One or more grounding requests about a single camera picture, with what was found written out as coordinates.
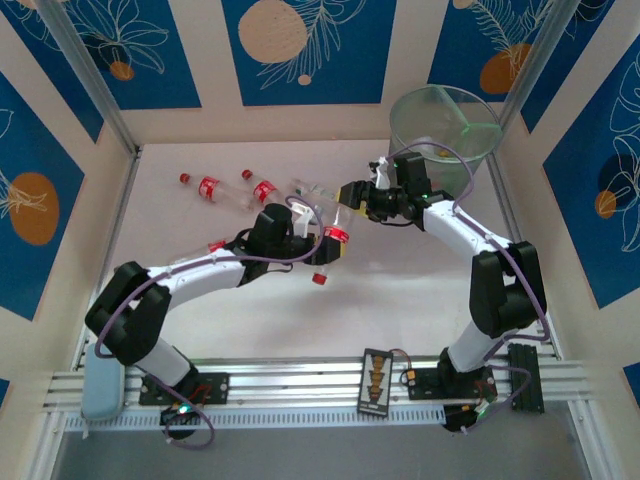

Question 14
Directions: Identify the black aluminium extrusion piece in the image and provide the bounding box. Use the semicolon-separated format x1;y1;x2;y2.
507;342;545;414

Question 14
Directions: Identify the black controller with green light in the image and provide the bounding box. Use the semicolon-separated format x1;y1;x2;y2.
442;403;489;434
159;403;202;427

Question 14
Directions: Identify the red black wire pair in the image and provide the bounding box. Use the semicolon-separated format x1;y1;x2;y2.
389;348;416;374

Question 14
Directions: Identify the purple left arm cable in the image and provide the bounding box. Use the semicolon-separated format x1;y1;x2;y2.
94;194;324;449

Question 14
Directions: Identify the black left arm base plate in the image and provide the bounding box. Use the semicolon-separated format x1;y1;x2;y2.
139;372;231;406

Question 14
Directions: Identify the white slotted cable duct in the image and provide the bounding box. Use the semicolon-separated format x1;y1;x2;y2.
63;404;447;434

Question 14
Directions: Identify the silver aluminium side rail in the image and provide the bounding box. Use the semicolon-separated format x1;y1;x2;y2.
487;149;561;359
72;147;144;374

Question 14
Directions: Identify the clear bottle green white label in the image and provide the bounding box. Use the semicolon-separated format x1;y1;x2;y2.
289;177;344;206

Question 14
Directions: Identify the silver aluminium frame post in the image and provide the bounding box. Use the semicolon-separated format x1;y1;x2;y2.
34;0;141;159
499;0;581;136

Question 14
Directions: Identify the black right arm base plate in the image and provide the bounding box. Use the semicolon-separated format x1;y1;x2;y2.
407;369;497;401

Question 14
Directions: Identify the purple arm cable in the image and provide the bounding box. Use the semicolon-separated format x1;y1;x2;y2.
387;143;551;436
94;194;324;449

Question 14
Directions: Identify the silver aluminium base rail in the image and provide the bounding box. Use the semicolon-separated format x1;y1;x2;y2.
44;355;594;419

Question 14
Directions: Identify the light blue foam pad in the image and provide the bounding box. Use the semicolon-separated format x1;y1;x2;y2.
81;352;125;420

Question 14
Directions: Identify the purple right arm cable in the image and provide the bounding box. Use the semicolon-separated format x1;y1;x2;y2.
387;143;551;436

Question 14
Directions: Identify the transparent round plastic bin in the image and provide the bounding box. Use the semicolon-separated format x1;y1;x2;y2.
388;84;503;196

